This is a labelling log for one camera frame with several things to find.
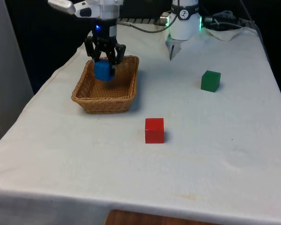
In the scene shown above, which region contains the green cube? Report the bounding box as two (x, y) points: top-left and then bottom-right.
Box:
(200, 70), (222, 93)

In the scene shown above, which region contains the black cable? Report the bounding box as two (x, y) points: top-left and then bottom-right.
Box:
(238, 0), (257, 23)

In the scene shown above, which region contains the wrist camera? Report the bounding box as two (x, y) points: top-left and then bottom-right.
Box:
(47, 0), (77, 15)

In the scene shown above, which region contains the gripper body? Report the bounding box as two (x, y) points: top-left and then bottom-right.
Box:
(91, 18), (118, 45)

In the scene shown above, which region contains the grey cable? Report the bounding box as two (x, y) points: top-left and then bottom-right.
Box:
(118, 21), (170, 34)

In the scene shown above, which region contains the blue cube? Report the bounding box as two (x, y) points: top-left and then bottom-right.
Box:
(94, 60), (115, 83)

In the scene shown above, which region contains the wicker basket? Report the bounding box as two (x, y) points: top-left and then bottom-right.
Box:
(71, 55), (140, 115)

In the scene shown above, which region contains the red cube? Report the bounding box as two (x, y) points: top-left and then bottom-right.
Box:
(144, 117), (165, 144)

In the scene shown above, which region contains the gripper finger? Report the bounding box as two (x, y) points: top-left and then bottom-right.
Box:
(84, 36), (103, 62)
(106, 43), (127, 76)

